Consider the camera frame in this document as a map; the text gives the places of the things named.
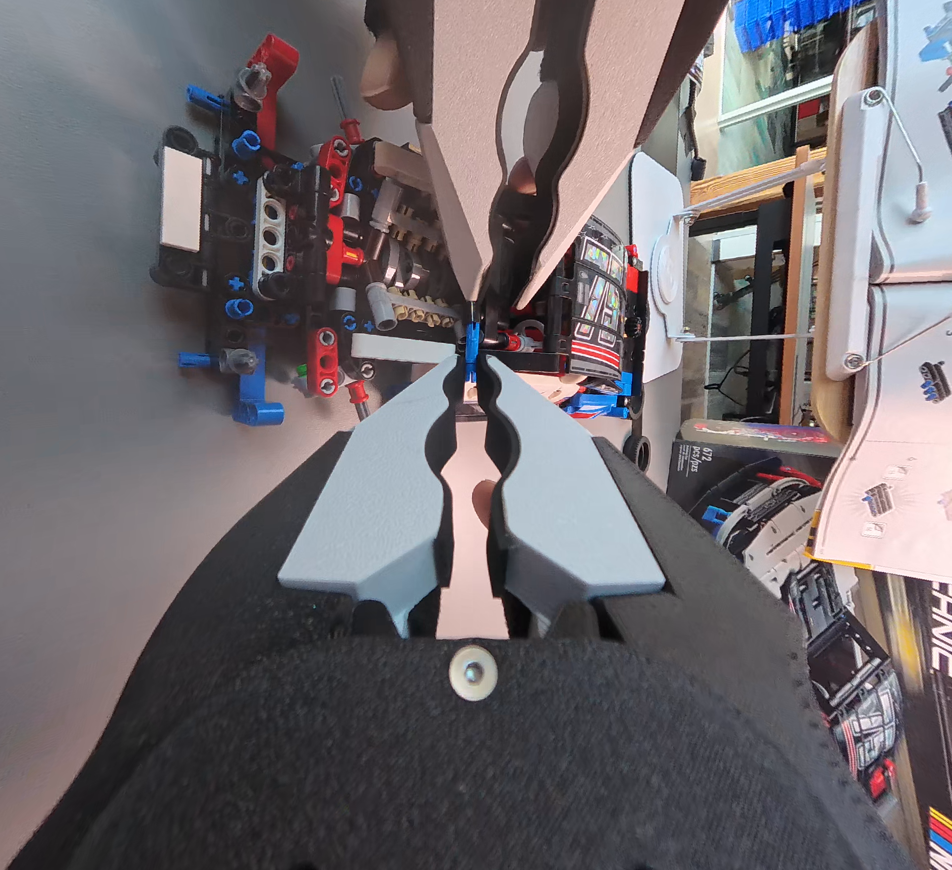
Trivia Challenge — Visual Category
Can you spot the open instruction booklet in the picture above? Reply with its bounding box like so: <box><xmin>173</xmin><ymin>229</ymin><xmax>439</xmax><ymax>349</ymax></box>
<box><xmin>807</xmin><ymin>0</ymin><xmax>952</xmax><ymax>584</ymax></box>

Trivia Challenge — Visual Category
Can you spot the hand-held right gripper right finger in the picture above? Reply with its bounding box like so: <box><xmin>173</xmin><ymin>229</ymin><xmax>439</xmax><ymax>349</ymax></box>
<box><xmin>478</xmin><ymin>354</ymin><xmax>666</xmax><ymax>639</ymax></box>

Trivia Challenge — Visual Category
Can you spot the person's left hand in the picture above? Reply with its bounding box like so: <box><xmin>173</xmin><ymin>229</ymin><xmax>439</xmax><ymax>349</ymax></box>
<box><xmin>360</xmin><ymin>35</ymin><xmax>540</xmax><ymax>195</ymax></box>

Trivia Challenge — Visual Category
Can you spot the grey desk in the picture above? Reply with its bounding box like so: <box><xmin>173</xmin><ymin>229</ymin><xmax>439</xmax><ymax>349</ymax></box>
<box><xmin>0</xmin><ymin>0</ymin><xmax>693</xmax><ymax>841</ymax></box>

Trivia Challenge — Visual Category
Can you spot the black strap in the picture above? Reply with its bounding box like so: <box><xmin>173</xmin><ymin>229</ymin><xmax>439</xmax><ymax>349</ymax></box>
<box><xmin>683</xmin><ymin>52</ymin><xmax>708</xmax><ymax>183</ymax></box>

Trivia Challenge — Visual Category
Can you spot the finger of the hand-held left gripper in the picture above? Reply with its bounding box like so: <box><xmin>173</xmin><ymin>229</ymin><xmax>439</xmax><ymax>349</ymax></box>
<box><xmin>413</xmin><ymin>0</ymin><xmax>540</xmax><ymax>302</ymax></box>
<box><xmin>513</xmin><ymin>0</ymin><xmax>700</xmax><ymax>313</ymax></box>

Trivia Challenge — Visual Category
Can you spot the toy car set box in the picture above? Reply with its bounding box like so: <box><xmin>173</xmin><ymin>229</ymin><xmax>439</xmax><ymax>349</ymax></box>
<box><xmin>665</xmin><ymin>418</ymin><xmax>952</xmax><ymax>870</ymax></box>

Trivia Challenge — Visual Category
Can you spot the toy brick race car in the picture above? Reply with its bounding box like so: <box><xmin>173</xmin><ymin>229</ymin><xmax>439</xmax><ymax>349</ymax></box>
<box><xmin>152</xmin><ymin>33</ymin><xmax>652</xmax><ymax>428</ymax></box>

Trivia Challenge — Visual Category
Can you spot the white book stand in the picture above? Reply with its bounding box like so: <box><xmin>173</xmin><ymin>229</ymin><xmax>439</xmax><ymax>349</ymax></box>
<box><xmin>631</xmin><ymin>25</ymin><xmax>931</xmax><ymax>443</ymax></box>

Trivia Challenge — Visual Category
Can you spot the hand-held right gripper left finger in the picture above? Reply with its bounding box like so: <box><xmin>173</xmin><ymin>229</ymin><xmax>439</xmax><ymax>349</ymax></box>
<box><xmin>278</xmin><ymin>353</ymin><xmax>468</xmax><ymax>636</ymax></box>

